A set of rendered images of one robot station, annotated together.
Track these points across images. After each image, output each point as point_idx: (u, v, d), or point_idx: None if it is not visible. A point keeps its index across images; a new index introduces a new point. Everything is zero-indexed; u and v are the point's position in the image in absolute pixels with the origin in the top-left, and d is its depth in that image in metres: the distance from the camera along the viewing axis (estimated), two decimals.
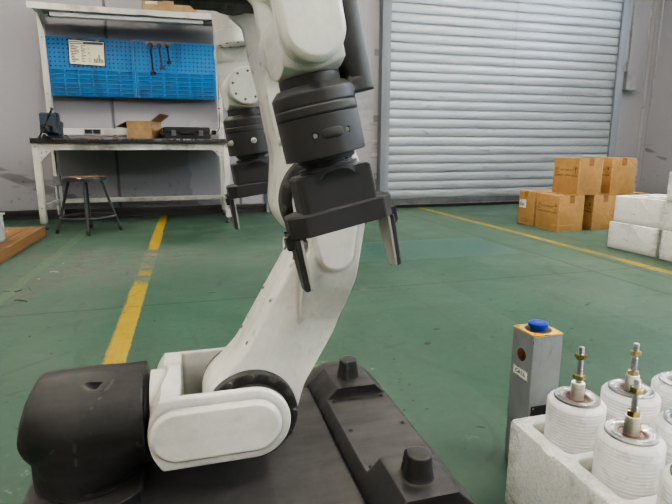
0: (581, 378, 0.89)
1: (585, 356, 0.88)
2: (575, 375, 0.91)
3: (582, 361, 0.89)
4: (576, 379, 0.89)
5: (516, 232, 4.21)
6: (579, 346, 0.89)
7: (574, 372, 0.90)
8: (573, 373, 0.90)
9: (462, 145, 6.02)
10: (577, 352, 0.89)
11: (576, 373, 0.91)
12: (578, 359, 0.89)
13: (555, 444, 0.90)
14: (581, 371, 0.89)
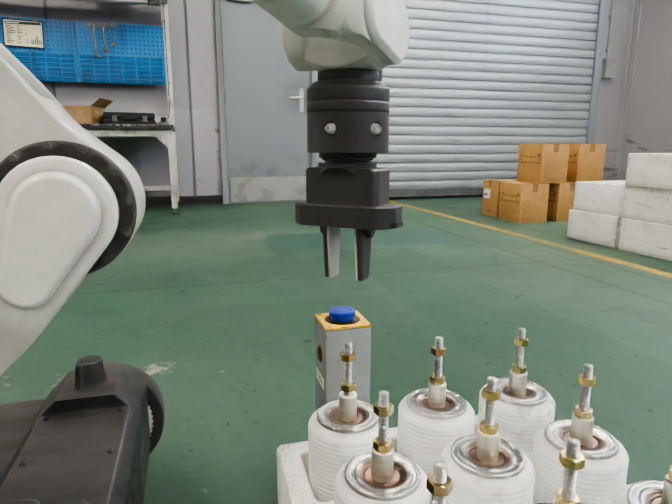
0: (348, 389, 0.60)
1: (352, 356, 0.60)
2: (346, 384, 0.62)
3: (349, 363, 0.60)
4: (342, 390, 0.61)
5: (475, 223, 3.93)
6: (345, 341, 0.61)
7: (343, 380, 0.62)
8: (341, 381, 0.62)
9: (432, 135, 5.74)
10: None
11: None
12: (344, 361, 0.61)
13: (314, 484, 0.61)
14: (349, 378, 0.61)
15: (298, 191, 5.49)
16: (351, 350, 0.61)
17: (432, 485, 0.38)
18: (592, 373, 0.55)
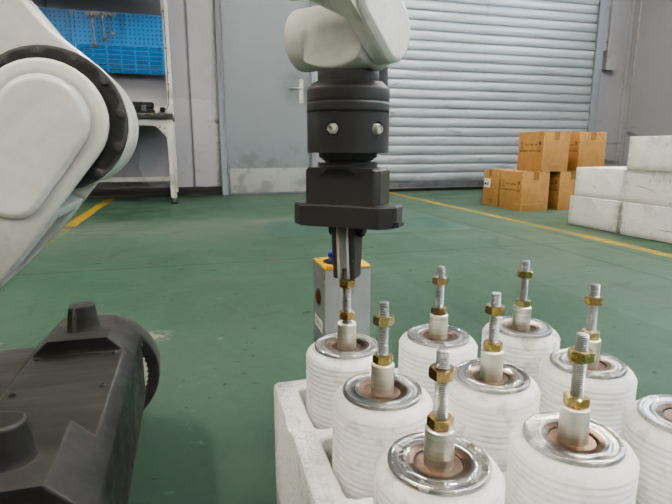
0: (353, 312, 0.60)
1: (350, 279, 0.59)
2: (340, 318, 0.59)
3: (349, 288, 0.59)
4: (354, 317, 0.59)
5: (476, 211, 3.91)
6: (345, 269, 0.58)
7: (344, 313, 0.59)
8: (346, 314, 0.59)
9: (432, 126, 5.72)
10: (344, 280, 0.58)
11: (339, 314, 0.59)
12: (350, 288, 0.59)
13: (311, 416, 0.60)
14: (349, 304, 0.60)
15: (298, 182, 5.47)
16: (339, 279, 0.59)
17: (434, 370, 0.36)
18: (599, 292, 0.54)
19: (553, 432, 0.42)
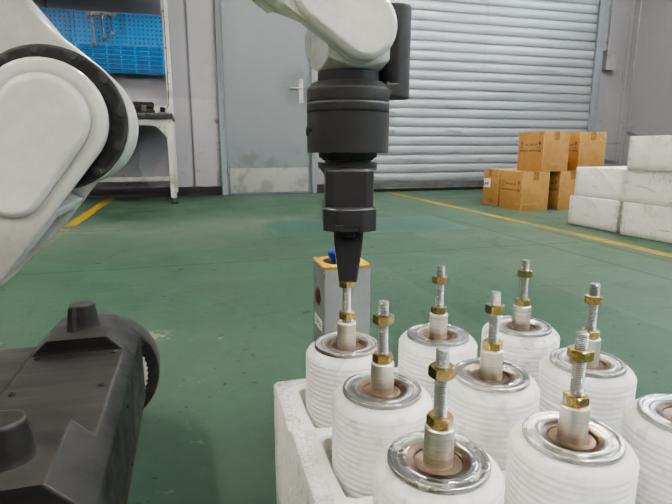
0: (340, 312, 0.60)
1: None
2: (353, 317, 0.59)
3: (343, 289, 0.59)
4: (345, 314, 0.61)
5: (476, 211, 3.91)
6: None
7: (353, 311, 0.60)
8: (353, 310, 0.60)
9: (432, 126, 5.72)
10: None
11: (353, 314, 0.59)
12: None
13: (311, 415, 0.60)
14: (343, 305, 0.59)
15: (298, 182, 5.47)
16: (349, 281, 0.58)
17: (434, 369, 0.36)
18: (599, 291, 0.54)
19: (553, 431, 0.42)
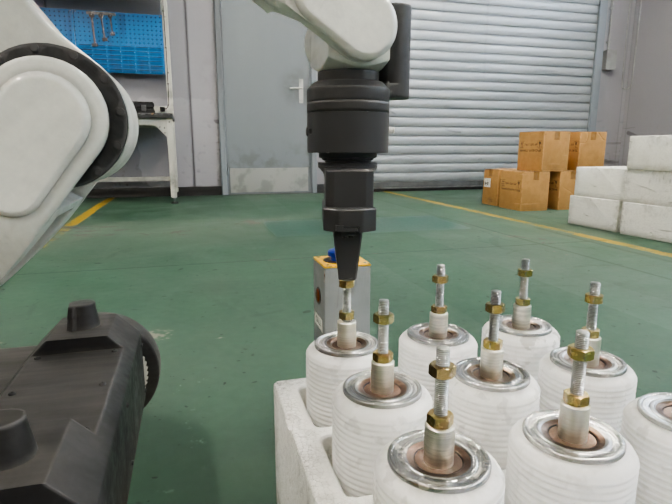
0: (345, 316, 0.59)
1: (349, 282, 0.58)
2: (346, 313, 0.61)
3: (347, 290, 0.59)
4: (339, 317, 0.59)
5: (476, 211, 3.91)
6: None
7: (343, 309, 0.60)
8: (340, 310, 0.60)
9: (432, 126, 5.72)
10: None
11: None
12: (342, 287, 0.59)
13: (311, 414, 0.60)
14: (347, 306, 0.59)
15: (298, 182, 5.47)
16: None
17: (434, 368, 0.36)
18: (599, 290, 0.53)
19: (553, 430, 0.42)
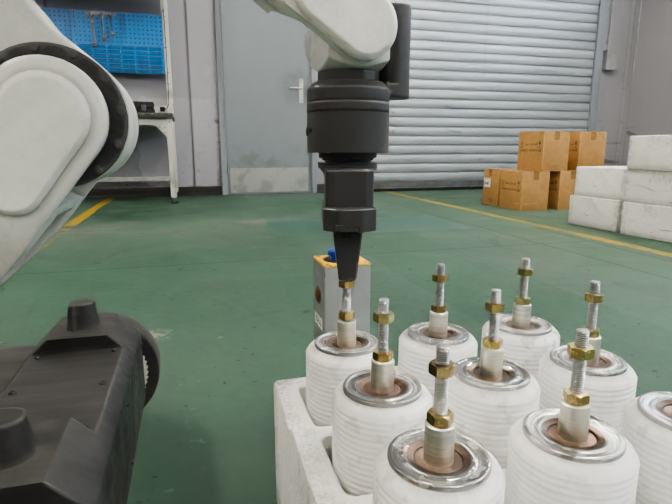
0: (354, 313, 0.60)
1: (351, 279, 0.59)
2: (339, 317, 0.59)
3: (350, 289, 0.59)
4: (353, 318, 0.59)
5: (476, 211, 3.91)
6: None
7: (342, 312, 0.59)
8: (344, 314, 0.59)
9: (432, 126, 5.72)
10: (343, 280, 0.58)
11: (338, 313, 0.59)
12: (349, 288, 0.59)
13: (311, 413, 0.60)
14: (349, 304, 0.60)
15: (298, 182, 5.47)
16: None
17: (434, 366, 0.36)
18: (599, 289, 0.53)
19: (553, 429, 0.42)
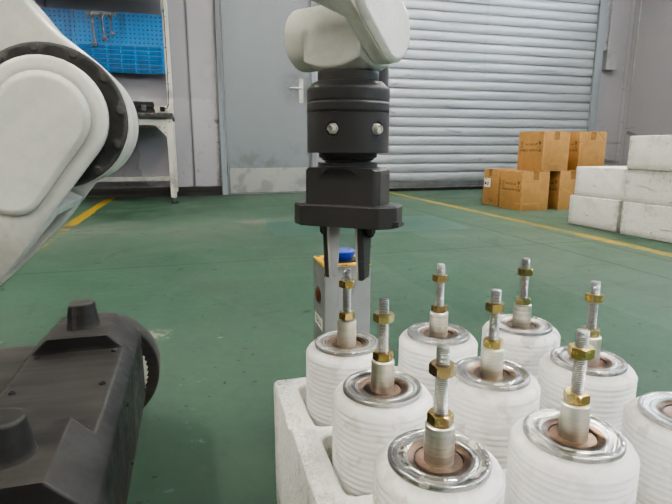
0: (354, 313, 0.60)
1: (352, 279, 0.59)
2: (339, 317, 0.59)
3: (350, 289, 0.59)
4: (353, 318, 0.59)
5: (476, 211, 3.91)
6: (344, 269, 0.58)
7: (342, 312, 0.59)
8: (344, 314, 0.59)
9: (432, 126, 5.72)
10: (343, 280, 0.58)
11: (338, 313, 0.59)
12: (349, 288, 0.59)
13: (311, 413, 0.60)
14: (349, 304, 0.60)
15: (298, 182, 5.47)
16: (340, 279, 0.59)
17: (435, 366, 0.36)
18: (600, 290, 0.53)
19: (554, 429, 0.42)
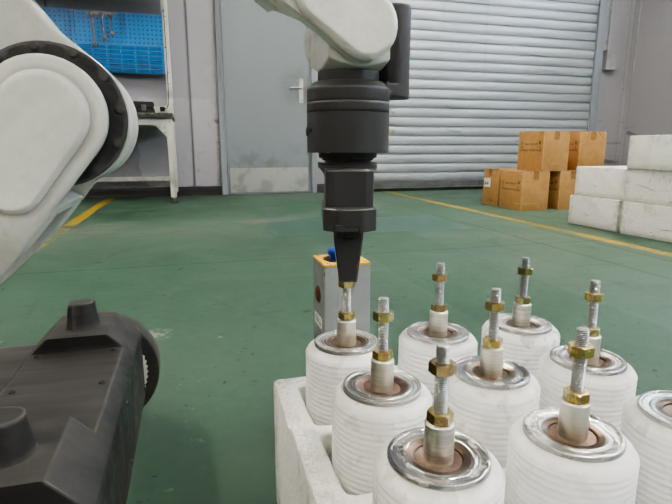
0: (341, 312, 0.60)
1: (339, 280, 0.59)
2: (352, 318, 0.59)
3: (343, 288, 0.59)
4: (348, 314, 0.60)
5: (476, 211, 3.91)
6: None
7: (353, 311, 0.59)
8: (354, 311, 0.60)
9: (432, 126, 5.72)
10: None
11: (351, 315, 0.59)
12: None
13: (311, 412, 0.60)
14: (343, 304, 0.60)
15: (298, 182, 5.47)
16: (347, 281, 0.58)
17: (434, 365, 0.36)
18: (599, 289, 0.53)
19: (553, 428, 0.42)
